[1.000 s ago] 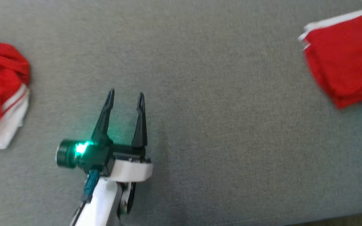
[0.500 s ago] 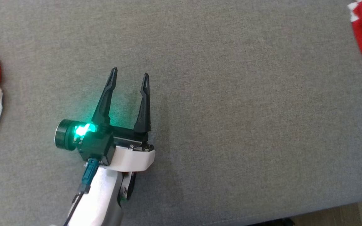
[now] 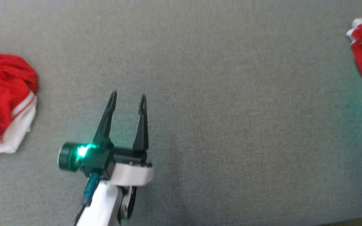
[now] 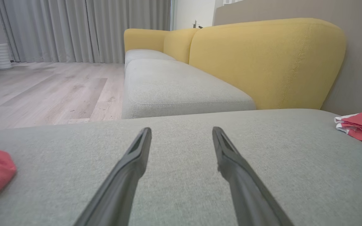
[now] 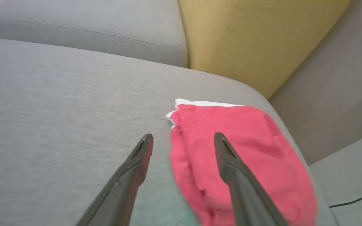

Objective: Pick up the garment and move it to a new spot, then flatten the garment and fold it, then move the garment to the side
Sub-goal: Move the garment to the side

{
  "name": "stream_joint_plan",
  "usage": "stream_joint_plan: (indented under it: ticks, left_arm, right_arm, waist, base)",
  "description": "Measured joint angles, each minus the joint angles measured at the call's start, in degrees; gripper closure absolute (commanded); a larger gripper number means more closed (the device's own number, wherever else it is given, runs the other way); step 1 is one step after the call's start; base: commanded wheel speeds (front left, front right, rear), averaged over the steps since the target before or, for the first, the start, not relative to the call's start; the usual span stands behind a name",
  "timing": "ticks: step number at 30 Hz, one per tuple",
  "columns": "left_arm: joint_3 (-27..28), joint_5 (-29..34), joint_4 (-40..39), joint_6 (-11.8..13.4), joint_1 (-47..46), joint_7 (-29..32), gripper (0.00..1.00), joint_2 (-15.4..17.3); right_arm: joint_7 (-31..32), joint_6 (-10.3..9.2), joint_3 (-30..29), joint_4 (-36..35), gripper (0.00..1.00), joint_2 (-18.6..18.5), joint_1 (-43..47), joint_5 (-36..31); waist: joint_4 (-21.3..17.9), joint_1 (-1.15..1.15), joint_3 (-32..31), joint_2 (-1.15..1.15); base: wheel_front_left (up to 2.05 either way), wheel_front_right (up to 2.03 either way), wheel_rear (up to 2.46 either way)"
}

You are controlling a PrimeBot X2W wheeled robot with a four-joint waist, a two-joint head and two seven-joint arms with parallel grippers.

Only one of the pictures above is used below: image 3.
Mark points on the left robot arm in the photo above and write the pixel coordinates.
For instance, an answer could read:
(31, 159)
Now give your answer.
(102, 207)

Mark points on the red white basketball jersey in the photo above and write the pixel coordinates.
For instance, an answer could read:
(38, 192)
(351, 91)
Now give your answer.
(2, 81)

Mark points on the large grey sofa seat cushion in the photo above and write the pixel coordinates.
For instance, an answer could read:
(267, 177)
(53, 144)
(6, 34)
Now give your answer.
(231, 125)

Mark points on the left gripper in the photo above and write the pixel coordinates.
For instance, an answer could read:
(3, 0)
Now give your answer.
(96, 160)

